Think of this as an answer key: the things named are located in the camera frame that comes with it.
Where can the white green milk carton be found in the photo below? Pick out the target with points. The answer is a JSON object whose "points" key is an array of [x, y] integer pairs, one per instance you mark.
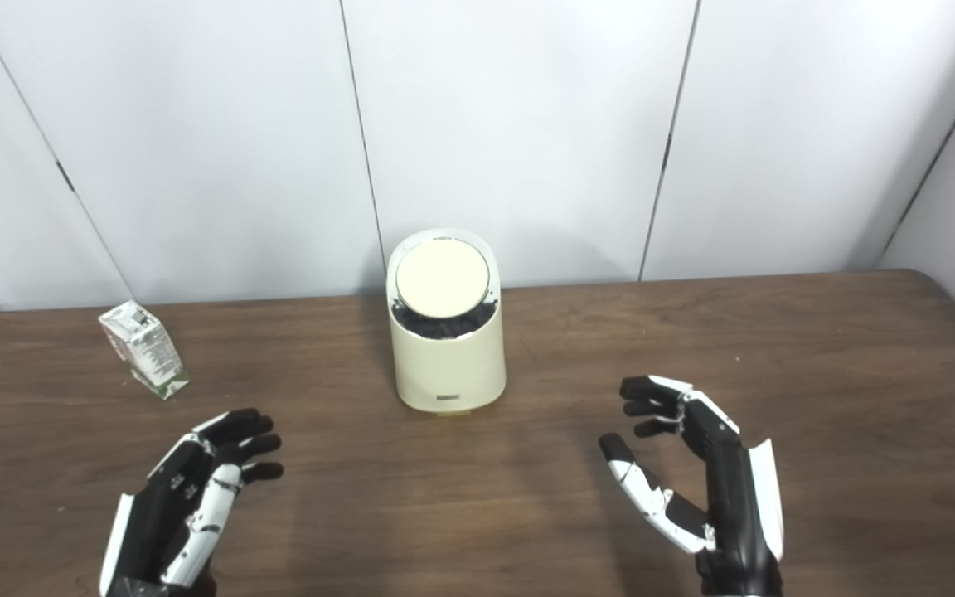
{"points": [[146, 348]]}

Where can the cream round bin lid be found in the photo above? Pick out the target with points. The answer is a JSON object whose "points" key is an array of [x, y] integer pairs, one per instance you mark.
{"points": [[443, 278]]}

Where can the black bin liner bag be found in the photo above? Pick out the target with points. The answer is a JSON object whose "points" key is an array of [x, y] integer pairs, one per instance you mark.
{"points": [[444, 326]]}

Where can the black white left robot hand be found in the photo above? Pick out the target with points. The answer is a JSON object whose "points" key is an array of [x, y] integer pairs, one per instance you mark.
{"points": [[169, 502]]}

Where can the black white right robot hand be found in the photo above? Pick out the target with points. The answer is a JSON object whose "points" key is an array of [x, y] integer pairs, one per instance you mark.
{"points": [[726, 489]]}

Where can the cream-colored round bin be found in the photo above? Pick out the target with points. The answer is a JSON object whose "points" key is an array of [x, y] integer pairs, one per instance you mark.
{"points": [[448, 369]]}

